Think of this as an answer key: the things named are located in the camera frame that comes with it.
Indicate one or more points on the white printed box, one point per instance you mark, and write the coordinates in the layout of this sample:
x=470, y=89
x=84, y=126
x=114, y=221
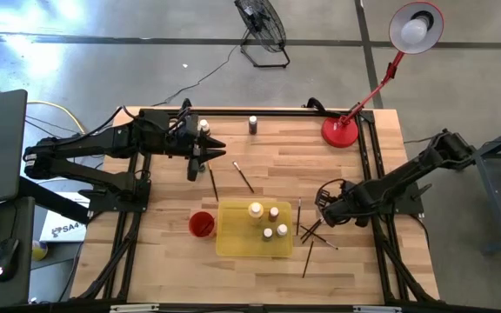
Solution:
x=65, y=228

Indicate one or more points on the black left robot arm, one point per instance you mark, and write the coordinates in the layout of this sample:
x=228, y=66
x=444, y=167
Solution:
x=81, y=145

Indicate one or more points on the yellow round object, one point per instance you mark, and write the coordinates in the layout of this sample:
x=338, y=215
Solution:
x=39, y=251

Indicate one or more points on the white metal bracket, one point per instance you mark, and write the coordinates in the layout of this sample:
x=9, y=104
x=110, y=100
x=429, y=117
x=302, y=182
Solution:
x=376, y=309
x=133, y=308

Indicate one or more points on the teal paint bottle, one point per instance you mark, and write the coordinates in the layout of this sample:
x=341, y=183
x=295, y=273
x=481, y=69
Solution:
x=202, y=167

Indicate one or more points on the single brown stick centre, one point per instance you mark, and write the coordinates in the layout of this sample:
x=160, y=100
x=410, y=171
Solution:
x=244, y=177

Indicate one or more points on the black computer mouse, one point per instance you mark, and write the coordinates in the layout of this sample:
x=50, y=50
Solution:
x=7, y=256

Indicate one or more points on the black table edge rail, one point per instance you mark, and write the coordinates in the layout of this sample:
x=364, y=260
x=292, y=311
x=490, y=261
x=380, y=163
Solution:
x=189, y=309

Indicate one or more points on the dark green paint bottle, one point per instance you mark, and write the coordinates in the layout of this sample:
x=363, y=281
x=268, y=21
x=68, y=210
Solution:
x=204, y=125

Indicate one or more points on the large yellow paint bottle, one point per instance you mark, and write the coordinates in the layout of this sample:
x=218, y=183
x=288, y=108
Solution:
x=255, y=211

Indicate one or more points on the black frame clamp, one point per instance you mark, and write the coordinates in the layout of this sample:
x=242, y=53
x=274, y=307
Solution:
x=185, y=104

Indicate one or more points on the black floor fan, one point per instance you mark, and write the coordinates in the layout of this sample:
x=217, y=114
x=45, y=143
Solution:
x=261, y=24

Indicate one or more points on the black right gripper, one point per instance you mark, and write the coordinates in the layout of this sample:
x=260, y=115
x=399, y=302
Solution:
x=342, y=208

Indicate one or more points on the yellow translucent plastic bin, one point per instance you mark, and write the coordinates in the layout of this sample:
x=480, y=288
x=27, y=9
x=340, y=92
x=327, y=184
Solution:
x=242, y=243

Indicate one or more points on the orange plastic cup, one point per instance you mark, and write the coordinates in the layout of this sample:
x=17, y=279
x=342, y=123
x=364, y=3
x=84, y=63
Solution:
x=198, y=219

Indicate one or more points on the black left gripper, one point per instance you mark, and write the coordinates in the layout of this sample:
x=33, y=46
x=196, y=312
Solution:
x=185, y=139

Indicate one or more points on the dark grey side desk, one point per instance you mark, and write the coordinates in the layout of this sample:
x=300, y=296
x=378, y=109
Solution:
x=15, y=217

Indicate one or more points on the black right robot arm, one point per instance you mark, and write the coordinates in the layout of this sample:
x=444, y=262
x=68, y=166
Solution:
x=407, y=174

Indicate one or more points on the red paint bottle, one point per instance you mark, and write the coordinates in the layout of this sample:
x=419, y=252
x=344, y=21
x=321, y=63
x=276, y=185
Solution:
x=273, y=213

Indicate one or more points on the small white paint bottle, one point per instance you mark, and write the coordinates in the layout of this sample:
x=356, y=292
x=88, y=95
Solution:
x=281, y=230

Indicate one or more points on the red desk lamp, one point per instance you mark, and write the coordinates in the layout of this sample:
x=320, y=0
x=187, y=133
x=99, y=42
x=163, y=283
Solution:
x=339, y=130

